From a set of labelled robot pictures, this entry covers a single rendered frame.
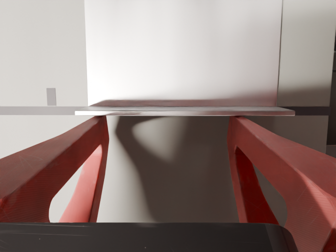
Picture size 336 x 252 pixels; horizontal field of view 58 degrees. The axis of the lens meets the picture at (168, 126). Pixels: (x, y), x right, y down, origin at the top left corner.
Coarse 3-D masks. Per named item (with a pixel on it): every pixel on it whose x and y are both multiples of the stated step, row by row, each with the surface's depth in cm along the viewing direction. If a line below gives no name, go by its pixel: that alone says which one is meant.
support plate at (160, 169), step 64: (0, 0) 13; (64, 0) 13; (320, 0) 13; (0, 64) 13; (64, 64) 14; (320, 64) 14; (0, 128) 14; (64, 128) 14; (128, 128) 14; (192, 128) 14; (320, 128) 14; (64, 192) 14; (128, 192) 14; (192, 192) 14
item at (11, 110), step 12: (0, 108) 14; (12, 108) 14; (24, 108) 14; (36, 108) 14; (48, 108) 14; (60, 108) 14; (72, 108) 14; (288, 108) 14; (300, 108) 14; (312, 108) 14; (324, 108) 14
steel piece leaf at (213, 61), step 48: (96, 0) 13; (144, 0) 13; (192, 0) 13; (240, 0) 13; (96, 48) 13; (144, 48) 13; (192, 48) 13; (240, 48) 13; (96, 96) 14; (144, 96) 14; (192, 96) 14; (240, 96) 14
